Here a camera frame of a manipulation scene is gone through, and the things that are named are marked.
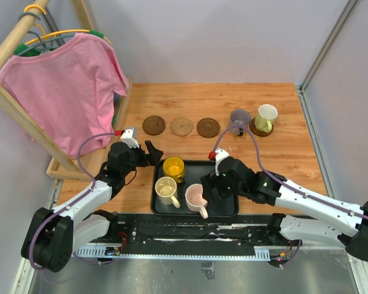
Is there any cream yellow mug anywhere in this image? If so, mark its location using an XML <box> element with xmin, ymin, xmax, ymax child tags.
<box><xmin>154</xmin><ymin>176</ymin><xmax>180</xmax><ymax>209</ymax></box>

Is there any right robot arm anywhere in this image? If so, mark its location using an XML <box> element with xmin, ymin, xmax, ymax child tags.
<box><xmin>201</xmin><ymin>156</ymin><xmax>368</xmax><ymax>262</ymax></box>

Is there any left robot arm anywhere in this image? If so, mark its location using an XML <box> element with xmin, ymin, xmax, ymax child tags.
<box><xmin>21</xmin><ymin>140</ymin><xmax>163</xmax><ymax>273</ymax></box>

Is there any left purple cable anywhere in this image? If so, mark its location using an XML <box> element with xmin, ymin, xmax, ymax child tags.
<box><xmin>28</xmin><ymin>130</ymin><xmax>122</xmax><ymax>284</ymax></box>

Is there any purple mug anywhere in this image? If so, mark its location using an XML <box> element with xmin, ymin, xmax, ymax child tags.
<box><xmin>229</xmin><ymin>108</ymin><xmax>251</xmax><ymax>137</ymax></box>

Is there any yellow clothes hanger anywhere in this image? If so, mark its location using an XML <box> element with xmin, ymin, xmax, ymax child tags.
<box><xmin>38</xmin><ymin>0</ymin><xmax>113</xmax><ymax>45</ymax></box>

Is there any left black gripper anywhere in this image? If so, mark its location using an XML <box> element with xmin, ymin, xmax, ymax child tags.
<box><xmin>121</xmin><ymin>140</ymin><xmax>163</xmax><ymax>176</ymax></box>

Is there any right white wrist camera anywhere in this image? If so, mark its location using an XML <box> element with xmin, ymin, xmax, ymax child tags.
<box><xmin>215</xmin><ymin>148</ymin><xmax>229</xmax><ymax>176</ymax></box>

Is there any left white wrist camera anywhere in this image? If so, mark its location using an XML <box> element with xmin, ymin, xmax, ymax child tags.
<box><xmin>120</xmin><ymin>127</ymin><xmax>140</xmax><ymax>149</ymax></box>

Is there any woven rattan coaster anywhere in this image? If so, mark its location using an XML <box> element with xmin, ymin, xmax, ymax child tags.
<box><xmin>170</xmin><ymin>117</ymin><xmax>193</xmax><ymax>137</ymax></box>

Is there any black plastic tray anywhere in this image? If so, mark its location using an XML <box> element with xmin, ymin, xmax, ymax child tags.
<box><xmin>150</xmin><ymin>160</ymin><xmax>239</xmax><ymax>218</ymax></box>

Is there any brown wooden coaster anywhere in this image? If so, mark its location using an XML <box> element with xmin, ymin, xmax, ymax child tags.
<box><xmin>142</xmin><ymin>116</ymin><xmax>166</xmax><ymax>135</ymax></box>
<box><xmin>196</xmin><ymin>118</ymin><xmax>220</xmax><ymax>138</ymax></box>
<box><xmin>249</xmin><ymin>118</ymin><xmax>274</xmax><ymax>137</ymax></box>

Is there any pink t-shirt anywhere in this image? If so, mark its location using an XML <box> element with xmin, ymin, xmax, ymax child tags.
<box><xmin>0</xmin><ymin>33</ymin><xmax>128</xmax><ymax>158</ymax></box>

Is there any white slotted cable duct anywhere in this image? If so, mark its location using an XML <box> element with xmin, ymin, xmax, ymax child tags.
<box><xmin>75</xmin><ymin>243</ymin><xmax>271</xmax><ymax>261</ymax></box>

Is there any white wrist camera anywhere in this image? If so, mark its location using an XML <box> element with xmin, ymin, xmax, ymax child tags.
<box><xmin>215</xmin><ymin>148</ymin><xmax>229</xmax><ymax>176</ymax></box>
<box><xmin>120</xmin><ymin>127</ymin><xmax>140</xmax><ymax>149</ymax></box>

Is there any pale green octagonal mug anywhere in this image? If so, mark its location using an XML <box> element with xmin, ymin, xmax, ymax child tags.
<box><xmin>255</xmin><ymin>104</ymin><xmax>278</xmax><ymax>133</ymax></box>

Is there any pink mug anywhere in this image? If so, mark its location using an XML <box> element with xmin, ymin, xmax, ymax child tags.
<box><xmin>185</xmin><ymin>184</ymin><xmax>209</xmax><ymax>219</ymax></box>

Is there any aluminium corner post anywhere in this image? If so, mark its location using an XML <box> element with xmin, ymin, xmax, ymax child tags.
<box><xmin>299</xmin><ymin>0</ymin><xmax>361</xmax><ymax>91</ymax></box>

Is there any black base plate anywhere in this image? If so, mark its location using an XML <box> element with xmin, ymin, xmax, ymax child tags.
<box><xmin>82</xmin><ymin>213</ymin><xmax>304</xmax><ymax>257</ymax></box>

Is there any grey clothes hanger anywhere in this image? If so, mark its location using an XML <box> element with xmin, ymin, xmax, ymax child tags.
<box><xmin>13</xmin><ymin>4</ymin><xmax>75</xmax><ymax>57</ymax></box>

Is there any yellow glass mug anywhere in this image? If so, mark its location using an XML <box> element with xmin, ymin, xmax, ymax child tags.
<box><xmin>163</xmin><ymin>156</ymin><xmax>185</xmax><ymax>184</ymax></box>

